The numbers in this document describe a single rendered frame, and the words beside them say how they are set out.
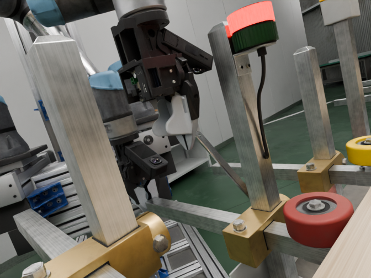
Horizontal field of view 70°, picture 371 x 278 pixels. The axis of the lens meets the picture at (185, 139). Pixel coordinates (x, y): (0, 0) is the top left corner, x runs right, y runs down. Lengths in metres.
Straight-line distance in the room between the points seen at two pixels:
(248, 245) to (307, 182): 0.25
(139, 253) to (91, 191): 0.08
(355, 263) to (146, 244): 0.19
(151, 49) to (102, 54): 3.07
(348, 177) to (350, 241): 0.31
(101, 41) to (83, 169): 3.31
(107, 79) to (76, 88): 0.37
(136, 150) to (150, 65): 0.28
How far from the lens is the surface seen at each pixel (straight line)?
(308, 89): 0.63
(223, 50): 0.41
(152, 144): 0.92
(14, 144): 1.13
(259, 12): 0.38
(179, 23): 4.46
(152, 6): 0.41
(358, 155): 0.57
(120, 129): 0.62
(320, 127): 0.64
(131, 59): 0.40
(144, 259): 0.29
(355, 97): 0.88
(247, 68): 0.42
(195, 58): 0.46
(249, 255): 0.42
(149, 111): 1.05
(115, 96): 0.62
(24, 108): 3.03
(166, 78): 0.39
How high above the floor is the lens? 1.09
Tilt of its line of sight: 10 degrees down
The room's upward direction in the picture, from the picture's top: 16 degrees counter-clockwise
